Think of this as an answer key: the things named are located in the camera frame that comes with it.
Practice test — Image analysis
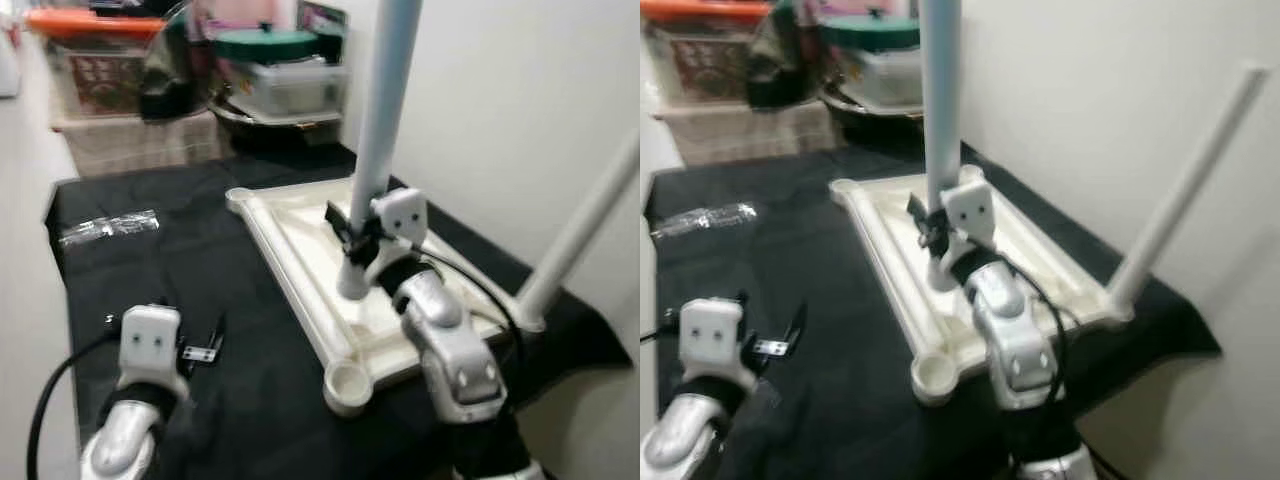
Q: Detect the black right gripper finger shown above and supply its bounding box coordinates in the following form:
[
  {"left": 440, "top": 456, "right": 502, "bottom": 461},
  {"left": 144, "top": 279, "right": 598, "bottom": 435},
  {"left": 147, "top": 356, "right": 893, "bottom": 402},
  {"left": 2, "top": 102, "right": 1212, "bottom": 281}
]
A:
[
  {"left": 905, "top": 193, "right": 936, "bottom": 251},
  {"left": 325, "top": 200, "right": 359, "bottom": 256}
]

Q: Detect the white plastic table leg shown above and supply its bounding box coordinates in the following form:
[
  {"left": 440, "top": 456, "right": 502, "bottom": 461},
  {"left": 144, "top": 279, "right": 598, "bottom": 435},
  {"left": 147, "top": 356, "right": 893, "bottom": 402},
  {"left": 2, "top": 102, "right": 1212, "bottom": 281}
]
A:
[
  {"left": 918, "top": 0, "right": 966, "bottom": 291},
  {"left": 337, "top": 0, "right": 423, "bottom": 301},
  {"left": 1105, "top": 65, "right": 1271, "bottom": 319},
  {"left": 515, "top": 130, "right": 641, "bottom": 331}
]

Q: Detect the black tablecloth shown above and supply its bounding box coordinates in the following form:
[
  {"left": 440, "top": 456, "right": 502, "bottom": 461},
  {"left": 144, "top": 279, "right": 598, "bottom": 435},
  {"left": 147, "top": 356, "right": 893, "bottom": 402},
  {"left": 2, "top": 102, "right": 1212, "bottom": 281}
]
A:
[
  {"left": 45, "top": 145, "right": 631, "bottom": 480},
  {"left": 645, "top": 140, "right": 1221, "bottom": 480}
]

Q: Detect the black wok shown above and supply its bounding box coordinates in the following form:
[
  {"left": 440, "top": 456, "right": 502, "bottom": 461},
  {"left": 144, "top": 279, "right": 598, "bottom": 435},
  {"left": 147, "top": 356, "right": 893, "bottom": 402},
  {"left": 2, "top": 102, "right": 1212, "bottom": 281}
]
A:
[
  {"left": 205, "top": 90, "right": 346, "bottom": 131},
  {"left": 820, "top": 80, "right": 926, "bottom": 126}
]

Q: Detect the flat clear plastic wrap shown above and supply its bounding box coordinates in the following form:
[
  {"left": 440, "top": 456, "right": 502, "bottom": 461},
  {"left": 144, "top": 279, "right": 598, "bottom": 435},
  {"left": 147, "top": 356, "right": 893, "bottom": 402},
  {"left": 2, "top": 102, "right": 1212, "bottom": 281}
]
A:
[
  {"left": 650, "top": 203, "right": 761, "bottom": 239},
  {"left": 58, "top": 210, "right": 161, "bottom": 246}
]

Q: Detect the clear plastic container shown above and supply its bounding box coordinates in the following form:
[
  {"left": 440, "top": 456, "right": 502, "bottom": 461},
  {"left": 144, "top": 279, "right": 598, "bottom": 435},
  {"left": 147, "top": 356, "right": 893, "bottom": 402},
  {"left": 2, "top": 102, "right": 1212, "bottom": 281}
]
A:
[
  {"left": 850, "top": 45, "right": 926, "bottom": 106},
  {"left": 235, "top": 58, "right": 346, "bottom": 116}
]

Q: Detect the green pot lid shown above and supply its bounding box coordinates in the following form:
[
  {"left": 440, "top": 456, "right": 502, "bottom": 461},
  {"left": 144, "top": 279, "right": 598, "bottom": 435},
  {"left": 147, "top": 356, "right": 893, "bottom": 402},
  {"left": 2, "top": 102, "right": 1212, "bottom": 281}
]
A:
[
  {"left": 213, "top": 28, "right": 321, "bottom": 63},
  {"left": 825, "top": 15, "right": 921, "bottom": 51}
]

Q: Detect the patterned cloth covered stand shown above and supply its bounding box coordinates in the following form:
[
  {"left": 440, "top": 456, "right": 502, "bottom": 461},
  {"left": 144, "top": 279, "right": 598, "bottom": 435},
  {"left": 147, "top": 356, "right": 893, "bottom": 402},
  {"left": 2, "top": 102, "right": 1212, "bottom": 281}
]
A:
[
  {"left": 655, "top": 100, "right": 841, "bottom": 166},
  {"left": 55, "top": 110, "right": 226, "bottom": 176}
]

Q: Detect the orange-lid storage box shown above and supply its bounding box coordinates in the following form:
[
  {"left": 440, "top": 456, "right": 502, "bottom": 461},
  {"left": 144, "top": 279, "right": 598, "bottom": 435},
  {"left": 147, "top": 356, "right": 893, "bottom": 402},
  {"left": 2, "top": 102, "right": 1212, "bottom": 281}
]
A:
[
  {"left": 25, "top": 8, "right": 166, "bottom": 116},
  {"left": 640, "top": 0, "right": 771, "bottom": 101}
]

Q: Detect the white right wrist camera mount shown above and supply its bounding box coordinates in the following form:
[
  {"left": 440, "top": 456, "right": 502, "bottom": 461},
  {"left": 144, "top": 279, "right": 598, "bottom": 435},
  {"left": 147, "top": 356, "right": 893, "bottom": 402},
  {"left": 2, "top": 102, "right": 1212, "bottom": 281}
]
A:
[
  {"left": 368, "top": 187, "right": 431, "bottom": 271},
  {"left": 940, "top": 178, "right": 999, "bottom": 266}
]

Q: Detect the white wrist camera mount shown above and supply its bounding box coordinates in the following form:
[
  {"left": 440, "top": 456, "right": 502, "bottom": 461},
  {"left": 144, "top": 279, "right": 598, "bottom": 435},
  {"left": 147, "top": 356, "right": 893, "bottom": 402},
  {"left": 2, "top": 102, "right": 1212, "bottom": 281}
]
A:
[
  {"left": 680, "top": 298, "right": 746, "bottom": 376},
  {"left": 368, "top": 187, "right": 431, "bottom": 271},
  {"left": 940, "top": 178, "right": 999, "bottom": 266},
  {"left": 118, "top": 305, "right": 184, "bottom": 376}
]

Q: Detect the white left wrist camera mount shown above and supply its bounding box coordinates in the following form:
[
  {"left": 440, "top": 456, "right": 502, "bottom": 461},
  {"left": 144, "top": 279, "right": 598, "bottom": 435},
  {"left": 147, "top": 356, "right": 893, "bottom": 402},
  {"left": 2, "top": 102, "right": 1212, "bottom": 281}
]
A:
[
  {"left": 680, "top": 298, "right": 746, "bottom": 376},
  {"left": 118, "top": 305, "right": 184, "bottom": 376}
]

